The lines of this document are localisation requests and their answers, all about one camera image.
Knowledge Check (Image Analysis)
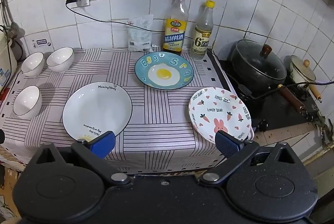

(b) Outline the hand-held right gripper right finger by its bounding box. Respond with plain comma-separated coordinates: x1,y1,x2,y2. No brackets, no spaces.
199,132,305,186

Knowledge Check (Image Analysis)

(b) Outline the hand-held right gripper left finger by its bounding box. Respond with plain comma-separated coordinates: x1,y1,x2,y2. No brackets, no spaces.
28,131,131,187

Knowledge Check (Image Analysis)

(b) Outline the white plate with sun print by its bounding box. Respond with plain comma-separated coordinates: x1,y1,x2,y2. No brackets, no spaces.
62,81,133,142

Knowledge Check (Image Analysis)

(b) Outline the white rabbit carrot plate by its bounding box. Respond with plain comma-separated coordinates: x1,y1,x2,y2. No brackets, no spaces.
188,87,252,145

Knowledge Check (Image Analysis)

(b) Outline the blue fried egg plate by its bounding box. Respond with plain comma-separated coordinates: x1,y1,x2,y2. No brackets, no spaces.
135,52,195,90

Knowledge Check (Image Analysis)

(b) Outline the white ribbed bowl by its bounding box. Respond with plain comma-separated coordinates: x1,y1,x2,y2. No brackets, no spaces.
13,85,43,119
21,52,45,77
46,47,75,72

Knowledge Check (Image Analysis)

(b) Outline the striped tablecloth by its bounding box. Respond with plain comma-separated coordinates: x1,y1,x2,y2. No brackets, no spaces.
0,48,237,175

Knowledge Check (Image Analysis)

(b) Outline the black gas stove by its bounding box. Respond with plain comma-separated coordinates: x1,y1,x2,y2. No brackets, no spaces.
216,57,326,133

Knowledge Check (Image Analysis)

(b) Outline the glass pot lid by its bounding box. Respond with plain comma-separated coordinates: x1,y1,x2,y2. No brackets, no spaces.
231,40,287,81

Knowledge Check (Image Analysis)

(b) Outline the metal gas valve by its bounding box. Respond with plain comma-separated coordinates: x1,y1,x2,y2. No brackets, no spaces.
312,109,334,151

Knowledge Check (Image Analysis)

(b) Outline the clear vinegar bottle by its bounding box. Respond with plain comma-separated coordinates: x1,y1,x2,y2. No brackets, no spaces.
190,0,214,60

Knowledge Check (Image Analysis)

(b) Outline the cream enamel pot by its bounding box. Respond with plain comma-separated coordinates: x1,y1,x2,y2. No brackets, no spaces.
284,55,323,103

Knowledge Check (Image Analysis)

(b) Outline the clear plastic salt bag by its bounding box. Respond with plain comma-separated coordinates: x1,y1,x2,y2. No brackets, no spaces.
126,14,154,52

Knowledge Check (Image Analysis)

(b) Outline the yellow label cooking wine bottle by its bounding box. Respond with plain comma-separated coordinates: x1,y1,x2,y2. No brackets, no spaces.
163,0,189,56

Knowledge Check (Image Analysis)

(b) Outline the white kitchen appliance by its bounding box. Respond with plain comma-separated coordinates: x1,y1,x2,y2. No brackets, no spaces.
0,29,17,92

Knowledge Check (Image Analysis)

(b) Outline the black pot with wooden handle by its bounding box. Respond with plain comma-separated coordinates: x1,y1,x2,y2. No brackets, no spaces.
226,42,308,116

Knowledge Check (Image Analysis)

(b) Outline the white wall sticker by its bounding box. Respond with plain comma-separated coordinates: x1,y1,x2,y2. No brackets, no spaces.
31,37,52,50

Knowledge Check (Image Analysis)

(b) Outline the black power cable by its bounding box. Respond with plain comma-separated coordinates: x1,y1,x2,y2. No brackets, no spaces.
64,2,167,32

